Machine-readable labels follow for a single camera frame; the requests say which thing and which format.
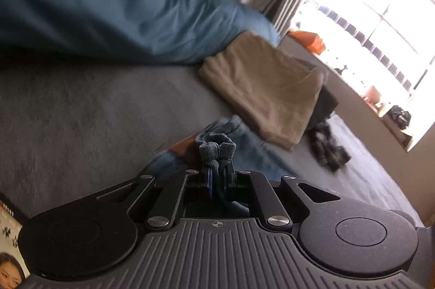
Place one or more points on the magazine with face cover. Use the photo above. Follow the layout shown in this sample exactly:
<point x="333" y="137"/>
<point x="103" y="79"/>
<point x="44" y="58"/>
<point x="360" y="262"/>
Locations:
<point x="10" y="258"/>

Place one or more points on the bright window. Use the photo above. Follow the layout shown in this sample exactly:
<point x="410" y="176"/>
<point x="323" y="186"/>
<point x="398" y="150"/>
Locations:
<point x="390" y="3"/>

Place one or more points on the black grey checked garment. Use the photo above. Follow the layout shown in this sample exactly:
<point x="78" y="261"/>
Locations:
<point x="329" y="149"/>

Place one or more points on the cardboard box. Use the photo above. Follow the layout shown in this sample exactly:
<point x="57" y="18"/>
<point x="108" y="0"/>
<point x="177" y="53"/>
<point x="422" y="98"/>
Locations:
<point x="397" y="136"/>

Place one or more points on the dark clothes pile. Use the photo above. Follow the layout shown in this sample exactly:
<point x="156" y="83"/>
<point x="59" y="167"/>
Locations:
<point x="399" y="116"/>

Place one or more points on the blue jeans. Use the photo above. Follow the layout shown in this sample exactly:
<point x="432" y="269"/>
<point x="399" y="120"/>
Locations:
<point x="251" y="153"/>

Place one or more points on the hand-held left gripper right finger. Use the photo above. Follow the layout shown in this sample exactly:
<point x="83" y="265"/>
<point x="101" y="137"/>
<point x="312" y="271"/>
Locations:
<point x="227" y="185"/>

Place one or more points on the terracotta pot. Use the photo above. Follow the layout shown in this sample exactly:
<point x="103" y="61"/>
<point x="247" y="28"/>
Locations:
<point x="372" y="94"/>

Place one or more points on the orange bag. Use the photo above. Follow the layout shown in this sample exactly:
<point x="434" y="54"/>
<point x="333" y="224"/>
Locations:
<point x="307" y="41"/>

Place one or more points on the tan folded cloth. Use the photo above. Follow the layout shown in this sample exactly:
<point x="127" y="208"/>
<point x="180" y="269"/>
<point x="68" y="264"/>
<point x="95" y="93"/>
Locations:
<point x="265" y="88"/>

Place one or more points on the dark grey garment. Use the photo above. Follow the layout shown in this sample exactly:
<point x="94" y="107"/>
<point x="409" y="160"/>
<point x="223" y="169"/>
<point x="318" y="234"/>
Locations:
<point x="326" y="102"/>

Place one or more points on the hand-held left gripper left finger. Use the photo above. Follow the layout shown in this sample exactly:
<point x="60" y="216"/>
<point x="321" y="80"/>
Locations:
<point x="210" y="185"/>

